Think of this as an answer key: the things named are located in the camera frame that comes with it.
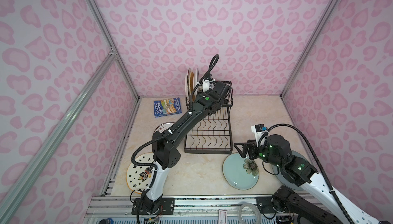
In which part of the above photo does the black wire dish rack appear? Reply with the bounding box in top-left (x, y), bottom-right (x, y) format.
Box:
top-left (184, 90), bottom-right (233, 154)

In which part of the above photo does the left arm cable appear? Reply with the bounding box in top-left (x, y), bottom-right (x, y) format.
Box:
top-left (131, 54), bottom-right (220, 168)

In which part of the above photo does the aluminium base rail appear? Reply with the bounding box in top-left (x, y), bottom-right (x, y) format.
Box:
top-left (82, 194), bottom-right (354, 224)

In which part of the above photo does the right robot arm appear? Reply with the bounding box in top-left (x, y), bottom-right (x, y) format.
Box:
top-left (234, 135), bottom-right (380, 224)

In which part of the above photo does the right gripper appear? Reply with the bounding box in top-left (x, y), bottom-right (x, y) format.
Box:
top-left (233, 139), bottom-right (283, 168)

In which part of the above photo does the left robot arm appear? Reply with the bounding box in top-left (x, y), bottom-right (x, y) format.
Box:
top-left (131, 81), bottom-right (231, 215)

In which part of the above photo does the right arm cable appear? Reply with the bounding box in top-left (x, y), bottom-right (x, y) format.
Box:
top-left (257, 123), bottom-right (357, 224)

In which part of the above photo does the white plate orange sunburst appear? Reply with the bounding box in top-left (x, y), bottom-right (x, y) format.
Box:
top-left (153, 122), bottom-right (174, 134)

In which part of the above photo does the star pattern cartoon plate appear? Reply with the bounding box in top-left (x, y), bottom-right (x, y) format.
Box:
top-left (126, 152), bottom-right (155, 190)

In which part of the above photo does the blue treehouse book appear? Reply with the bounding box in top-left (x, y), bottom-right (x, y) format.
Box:
top-left (154, 98), bottom-right (182, 118)

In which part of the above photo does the mint green flower plate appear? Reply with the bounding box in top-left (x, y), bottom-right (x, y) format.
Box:
top-left (222, 154), bottom-right (260, 190)

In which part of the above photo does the white plate green rim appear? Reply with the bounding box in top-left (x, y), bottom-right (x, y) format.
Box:
top-left (193, 68), bottom-right (200, 101)

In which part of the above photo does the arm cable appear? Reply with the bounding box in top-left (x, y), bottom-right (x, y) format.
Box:
top-left (131, 54), bottom-right (220, 168)
top-left (257, 123), bottom-right (357, 224)

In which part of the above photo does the orange woven bamboo plate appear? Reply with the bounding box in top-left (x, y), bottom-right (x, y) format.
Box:
top-left (187, 71), bottom-right (194, 101)

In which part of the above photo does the yellow green woven plate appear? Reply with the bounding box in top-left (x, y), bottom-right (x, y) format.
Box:
top-left (199, 79), bottom-right (211, 93)

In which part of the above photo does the cream floral plate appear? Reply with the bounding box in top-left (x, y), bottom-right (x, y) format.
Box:
top-left (185, 68), bottom-right (191, 98)

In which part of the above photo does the white cable coil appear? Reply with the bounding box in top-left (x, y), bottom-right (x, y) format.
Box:
top-left (238, 202), bottom-right (262, 224)

